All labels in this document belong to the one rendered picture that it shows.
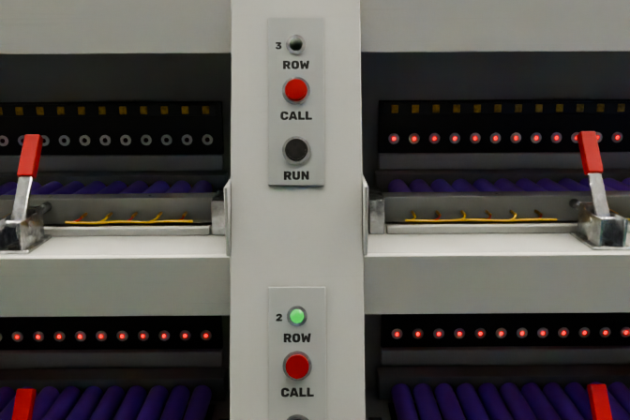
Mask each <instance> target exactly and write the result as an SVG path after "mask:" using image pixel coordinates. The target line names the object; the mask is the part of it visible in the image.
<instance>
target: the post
mask: <svg viewBox="0 0 630 420"><path fill-rule="evenodd" d="M268 18H323V80H324V186H268ZM269 287H325V322H326V420H366V403H365V328H364V253H363V178H362V103H361V27H360V0H232V107H231V338H230V420H268V288H269Z"/></svg>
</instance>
